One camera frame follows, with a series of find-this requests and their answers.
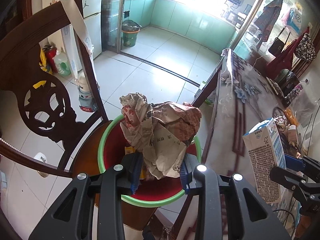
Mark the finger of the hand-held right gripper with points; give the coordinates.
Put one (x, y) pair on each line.
(285, 177)
(292, 162)

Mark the green detergent bottle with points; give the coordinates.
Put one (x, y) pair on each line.
(62, 65)

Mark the dark brown snack packet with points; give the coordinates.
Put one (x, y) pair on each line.
(276, 87)

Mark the blue white milk carton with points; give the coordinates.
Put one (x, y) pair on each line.
(262, 165)

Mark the black shoulder bag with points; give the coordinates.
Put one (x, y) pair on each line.
(276, 46)

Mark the pink label drink bottle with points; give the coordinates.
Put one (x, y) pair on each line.
(296, 90)

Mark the white blue hanging bag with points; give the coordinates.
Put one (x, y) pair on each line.
(295, 20)

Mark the teal kitchen base cabinets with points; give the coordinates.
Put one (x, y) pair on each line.
(195, 22)

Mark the hanging plaid towel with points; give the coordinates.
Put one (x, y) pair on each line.
(268, 17)

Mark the dark red garment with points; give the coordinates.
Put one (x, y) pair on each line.
(280, 60)

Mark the table with floral cloth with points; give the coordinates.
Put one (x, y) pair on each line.
(250, 100)

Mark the yellow plastic bag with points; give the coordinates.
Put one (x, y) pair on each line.
(45, 65)

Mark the red fire extinguisher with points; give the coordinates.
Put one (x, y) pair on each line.
(51, 57)

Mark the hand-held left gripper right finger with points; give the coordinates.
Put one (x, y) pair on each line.
(185, 177)

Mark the yellow carton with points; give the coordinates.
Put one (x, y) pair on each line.
(130, 151)

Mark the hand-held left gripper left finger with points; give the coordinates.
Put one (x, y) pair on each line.
(134, 177)

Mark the clear zip bag orange snacks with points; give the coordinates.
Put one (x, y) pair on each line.
(300, 105)

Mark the thermos bottle in pouch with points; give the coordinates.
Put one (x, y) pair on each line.
(85, 97)

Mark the white two-door fridge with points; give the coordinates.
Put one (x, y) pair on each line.
(87, 5)

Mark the green kitchen trash bin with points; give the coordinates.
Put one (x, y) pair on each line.
(130, 35)

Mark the black white letter print bag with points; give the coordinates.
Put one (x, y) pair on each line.
(305, 47)

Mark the newspaper ball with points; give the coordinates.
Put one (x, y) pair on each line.
(165, 135)

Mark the carved wooden chair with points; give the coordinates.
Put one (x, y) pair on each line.
(15, 62)

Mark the red basin with green rim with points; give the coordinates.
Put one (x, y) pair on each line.
(160, 190)

